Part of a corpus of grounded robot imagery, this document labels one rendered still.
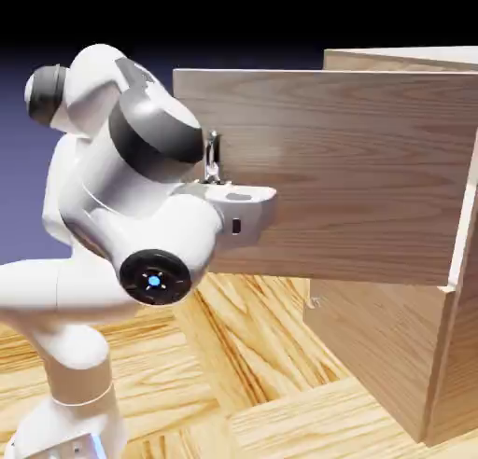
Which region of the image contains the wide light wood door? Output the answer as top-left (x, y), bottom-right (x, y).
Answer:
top-left (172, 68), bottom-right (478, 287)

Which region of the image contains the light wood cabinet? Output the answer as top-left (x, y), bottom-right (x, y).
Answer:
top-left (302, 46), bottom-right (478, 448)

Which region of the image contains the curved silver metal handle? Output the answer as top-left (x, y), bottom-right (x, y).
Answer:
top-left (203, 129), bottom-right (226, 186)

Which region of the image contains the small light wood door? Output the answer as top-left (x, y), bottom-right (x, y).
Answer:
top-left (302, 278), bottom-right (456, 445)

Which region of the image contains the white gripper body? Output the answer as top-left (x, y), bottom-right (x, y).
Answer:
top-left (174, 180), bottom-right (278, 209)

